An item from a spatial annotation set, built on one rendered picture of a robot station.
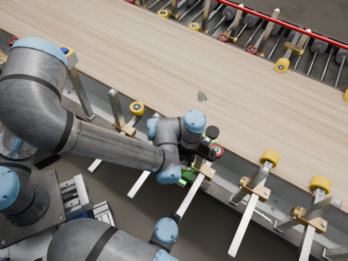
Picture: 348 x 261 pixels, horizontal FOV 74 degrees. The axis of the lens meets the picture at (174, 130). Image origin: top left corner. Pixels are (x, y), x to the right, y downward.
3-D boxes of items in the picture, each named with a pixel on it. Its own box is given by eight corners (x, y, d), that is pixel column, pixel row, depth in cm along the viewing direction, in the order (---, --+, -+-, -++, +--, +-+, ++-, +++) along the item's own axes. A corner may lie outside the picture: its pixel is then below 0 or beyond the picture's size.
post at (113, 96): (125, 144, 148) (113, 95, 108) (120, 142, 149) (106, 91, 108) (128, 140, 150) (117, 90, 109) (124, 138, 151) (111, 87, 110)
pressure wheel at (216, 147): (215, 168, 126) (219, 158, 116) (202, 160, 128) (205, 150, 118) (221, 156, 130) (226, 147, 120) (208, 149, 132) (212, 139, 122)
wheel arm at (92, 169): (93, 175, 121) (91, 172, 117) (89, 171, 122) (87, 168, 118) (142, 118, 142) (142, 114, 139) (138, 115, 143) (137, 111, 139)
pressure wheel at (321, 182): (329, 187, 103) (308, 183, 108) (329, 197, 107) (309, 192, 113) (331, 176, 106) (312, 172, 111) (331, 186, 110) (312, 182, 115)
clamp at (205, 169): (209, 182, 119) (211, 178, 115) (187, 169, 122) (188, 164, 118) (214, 173, 122) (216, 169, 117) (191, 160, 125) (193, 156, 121)
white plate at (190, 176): (206, 190, 129) (210, 184, 120) (167, 167, 135) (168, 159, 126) (207, 189, 129) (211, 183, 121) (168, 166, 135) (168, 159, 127)
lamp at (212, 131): (206, 161, 114) (215, 139, 96) (196, 155, 115) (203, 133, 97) (211, 152, 117) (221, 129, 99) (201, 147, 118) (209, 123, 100)
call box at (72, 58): (69, 71, 110) (63, 58, 104) (58, 65, 112) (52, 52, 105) (79, 63, 113) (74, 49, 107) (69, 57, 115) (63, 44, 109)
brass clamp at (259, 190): (262, 204, 104) (267, 201, 100) (235, 188, 108) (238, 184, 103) (267, 192, 107) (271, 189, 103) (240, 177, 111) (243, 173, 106)
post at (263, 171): (233, 206, 128) (269, 174, 88) (228, 203, 129) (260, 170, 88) (235, 201, 130) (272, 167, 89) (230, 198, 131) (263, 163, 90)
